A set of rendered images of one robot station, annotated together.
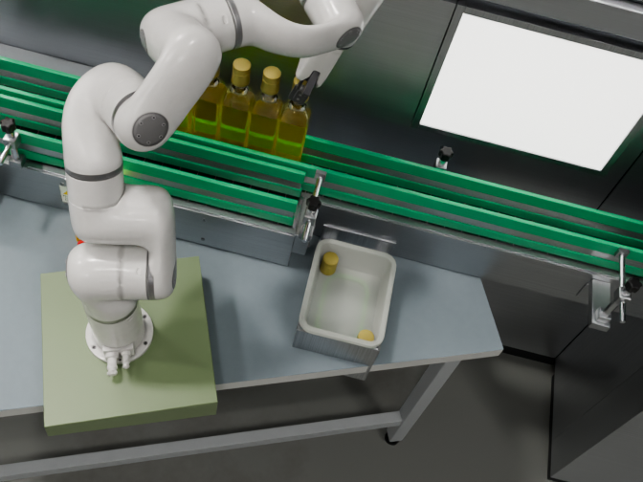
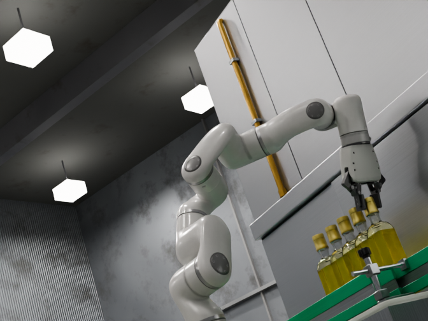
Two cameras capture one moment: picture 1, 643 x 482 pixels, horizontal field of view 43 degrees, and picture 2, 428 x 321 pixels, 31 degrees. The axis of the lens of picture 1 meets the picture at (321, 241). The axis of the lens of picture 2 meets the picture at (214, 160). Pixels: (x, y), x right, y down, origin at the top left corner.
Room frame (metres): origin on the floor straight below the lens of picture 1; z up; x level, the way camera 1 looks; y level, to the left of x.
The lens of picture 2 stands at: (-0.28, -1.34, 0.61)
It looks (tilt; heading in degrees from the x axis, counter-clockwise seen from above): 22 degrees up; 58
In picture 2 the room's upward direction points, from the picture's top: 19 degrees counter-clockwise
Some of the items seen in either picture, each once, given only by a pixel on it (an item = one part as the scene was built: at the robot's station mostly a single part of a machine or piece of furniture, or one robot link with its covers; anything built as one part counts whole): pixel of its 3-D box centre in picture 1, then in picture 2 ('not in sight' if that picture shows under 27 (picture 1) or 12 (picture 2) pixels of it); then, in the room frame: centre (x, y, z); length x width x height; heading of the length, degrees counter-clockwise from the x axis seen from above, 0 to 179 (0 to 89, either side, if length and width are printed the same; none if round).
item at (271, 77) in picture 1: (271, 80); (356, 216); (1.05, 0.18, 1.14); 0.04 x 0.04 x 0.04
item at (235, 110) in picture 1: (235, 124); (365, 278); (1.05, 0.23, 0.99); 0.06 x 0.06 x 0.21; 3
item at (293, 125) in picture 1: (291, 140); (392, 261); (1.05, 0.12, 0.99); 0.06 x 0.06 x 0.21; 3
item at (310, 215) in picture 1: (312, 208); (380, 272); (0.93, 0.04, 0.95); 0.17 x 0.03 x 0.12; 2
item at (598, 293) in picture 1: (609, 298); not in sight; (0.96, -0.60, 0.90); 0.17 x 0.05 x 0.23; 2
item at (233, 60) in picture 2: not in sight; (249, 103); (1.17, 0.61, 1.76); 0.03 x 0.03 x 0.72; 2
